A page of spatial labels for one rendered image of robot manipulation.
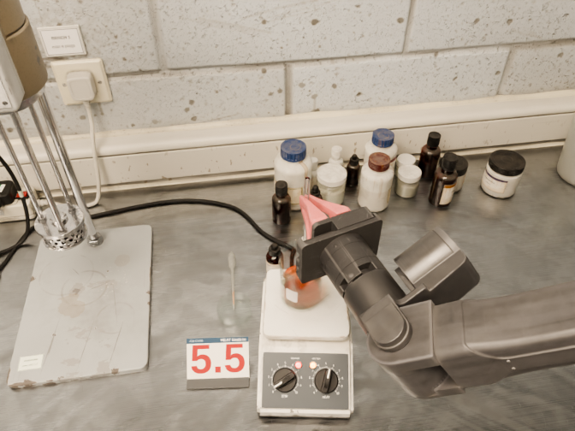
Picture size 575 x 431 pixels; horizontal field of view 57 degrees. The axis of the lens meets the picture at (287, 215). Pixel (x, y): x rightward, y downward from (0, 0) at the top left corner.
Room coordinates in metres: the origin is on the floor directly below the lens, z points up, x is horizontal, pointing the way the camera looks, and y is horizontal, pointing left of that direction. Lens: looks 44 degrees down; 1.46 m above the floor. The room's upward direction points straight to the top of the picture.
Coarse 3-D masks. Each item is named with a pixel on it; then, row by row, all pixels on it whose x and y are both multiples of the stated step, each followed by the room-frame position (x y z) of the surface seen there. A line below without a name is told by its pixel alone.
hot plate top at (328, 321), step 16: (272, 272) 0.51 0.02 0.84; (272, 288) 0.48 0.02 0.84; (272, 304) 0.45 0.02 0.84; (320, 304) 0.45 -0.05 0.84; (336, 304) 0.45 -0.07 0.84; (272, 320) 0.43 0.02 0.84; (288, 320) 0.43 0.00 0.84; (304, 320) 0.43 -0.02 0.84; (320, 320) 0.43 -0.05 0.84; (336, 320) 0.43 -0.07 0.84; (272, 336) 0.40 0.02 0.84; (288, 336) 0.40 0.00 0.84; (304, 336) 0.40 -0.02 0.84; (320, 336) 0.40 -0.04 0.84; (336, 336) 0.40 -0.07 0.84
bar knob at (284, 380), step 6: (276, 372) 0.36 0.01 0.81; (282, 372) 0.36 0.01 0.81; (288, 372) 0.36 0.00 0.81; (276, 378) 0.36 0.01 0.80; (282, 378) 0.35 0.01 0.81; (288, 378) 0.35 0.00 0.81; (294, 378) 0.36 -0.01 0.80; (276, 384) 0.34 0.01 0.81; (282, 384) 0.34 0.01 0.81; (288, 384) 0.35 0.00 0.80; (294, 384) 0.35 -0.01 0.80; (282, 390) 0.34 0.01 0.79; (288, 390) 0.34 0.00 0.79
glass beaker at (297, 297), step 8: (296, 240) 0.50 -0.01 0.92; (288, 248) 0.49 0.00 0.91; (296, 248) 0.50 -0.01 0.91; (280, 256) 0.48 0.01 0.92; (288, 256) 0.49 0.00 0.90; (296, 256) 0.50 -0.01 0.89; (280, 264) 0.46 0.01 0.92; (288, 264) 0.49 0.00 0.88; (280, 272) 0.46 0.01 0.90; (280, 280) 0.46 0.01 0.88; (288, 280) 0.44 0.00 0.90; (296, 280) 0.44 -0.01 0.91; (312, 280) 0.44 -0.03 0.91; (320, 280) 0.45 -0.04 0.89; (280, 288) 0.46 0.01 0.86; (288, 288) 0.44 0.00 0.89; (296, 288) 0.44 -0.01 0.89; (304, 288) 0.44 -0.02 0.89; (312, 288) 0.44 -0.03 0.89; (320, 288) 0.45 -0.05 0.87; (280, 296) 0.46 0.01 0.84; (288, 296) 0.44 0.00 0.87; (296, 296) 0.44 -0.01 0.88; (304, 296) 0.44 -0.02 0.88; (312, 296) 0.44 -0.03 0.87; (320, 296) 0.46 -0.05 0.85; (288, 304) 0.44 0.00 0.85; (296, 304) 0.44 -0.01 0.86; (304, 304) 0.44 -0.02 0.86; (312, 304) 0.44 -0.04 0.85; (296, 312) 0.44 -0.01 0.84
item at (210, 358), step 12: (192, 348) 0.42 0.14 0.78; (204, 348) 0.42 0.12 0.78; (216, 348) 0.42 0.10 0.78; (228, 348) 0.42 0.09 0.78; (240, 348) 0.42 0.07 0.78; (192, 360) 0.40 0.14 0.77; (204, 360) 0.40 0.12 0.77; (216, 360) 0.40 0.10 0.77; (228, 360) 0.40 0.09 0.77; (240, 360) 0.40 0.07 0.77; (192, 372) 0.39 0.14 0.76; (204, 372) 0.39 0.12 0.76; (216, 372) 0.39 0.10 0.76; (228, 372) 0.39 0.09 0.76; (240, 372) 0.39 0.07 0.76
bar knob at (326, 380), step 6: (318, 372) 0.36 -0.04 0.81; (324, 372) 0.36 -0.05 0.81; (330, 372) 0.36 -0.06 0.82; (318, 378) 0.36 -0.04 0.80; (324, 378) 0.35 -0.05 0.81; (330, 378) 0.35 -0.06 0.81; (336, 378) 0.36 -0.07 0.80; (318, 384) 0.35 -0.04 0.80; (324, 384) 0.34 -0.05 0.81; (330, 384) 0.35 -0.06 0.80; (336, 384) 0.35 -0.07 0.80; (318, 390) 0.34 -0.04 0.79; (324, 390) 0.34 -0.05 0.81; (330, 390) 0.34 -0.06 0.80
